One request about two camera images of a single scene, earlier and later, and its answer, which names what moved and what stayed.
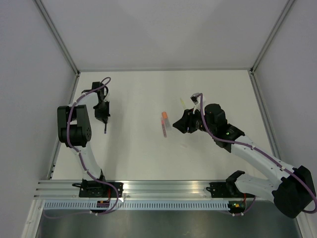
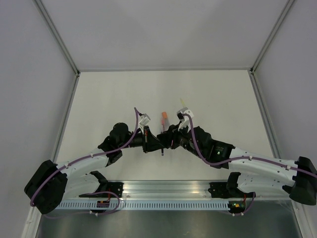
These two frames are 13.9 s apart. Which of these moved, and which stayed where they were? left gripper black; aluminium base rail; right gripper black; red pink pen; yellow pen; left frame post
Moved: right gripper black; left gripper black
Stayed: aluminium base rail; red pink pen; left frame post; yellow pen
